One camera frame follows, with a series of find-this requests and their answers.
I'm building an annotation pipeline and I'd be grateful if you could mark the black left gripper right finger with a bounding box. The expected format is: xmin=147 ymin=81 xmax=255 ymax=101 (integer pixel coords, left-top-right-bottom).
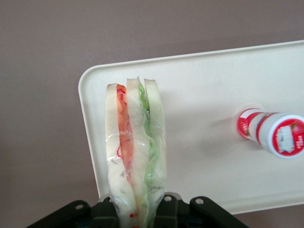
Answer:
xmin=154 ymin=192 xmax=179 ymax=228

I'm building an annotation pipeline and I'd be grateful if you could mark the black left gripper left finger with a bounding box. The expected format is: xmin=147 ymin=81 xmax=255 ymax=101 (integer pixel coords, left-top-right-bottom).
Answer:
xmin=90 ymin=195 xmax=121 ymax=228

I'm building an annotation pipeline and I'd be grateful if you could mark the red white yogurt bottle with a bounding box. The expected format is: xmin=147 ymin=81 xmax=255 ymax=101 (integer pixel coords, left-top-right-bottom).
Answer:
xmin=233 ymin=107 xmax=304 ymax=160

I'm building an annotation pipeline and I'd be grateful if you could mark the beige plastic tray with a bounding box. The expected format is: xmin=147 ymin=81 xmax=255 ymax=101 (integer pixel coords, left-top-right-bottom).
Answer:
xmin=77 ymin=39 xmax=304 ymax=216

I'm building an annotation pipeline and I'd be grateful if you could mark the triangle sandwich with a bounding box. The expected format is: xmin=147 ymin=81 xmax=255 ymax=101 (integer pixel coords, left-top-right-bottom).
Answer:
xmin=104 ymin=76 xmax=168 ymax=228

